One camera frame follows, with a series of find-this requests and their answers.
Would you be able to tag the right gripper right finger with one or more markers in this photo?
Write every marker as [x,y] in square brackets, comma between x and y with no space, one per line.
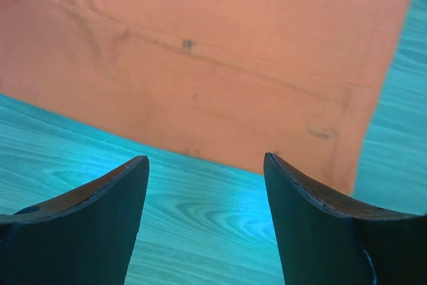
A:
[327,237]

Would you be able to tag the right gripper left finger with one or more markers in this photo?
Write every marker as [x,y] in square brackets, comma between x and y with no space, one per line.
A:
[84,236]

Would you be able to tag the orange t-shirt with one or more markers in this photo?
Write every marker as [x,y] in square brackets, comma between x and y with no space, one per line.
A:
[221,80]

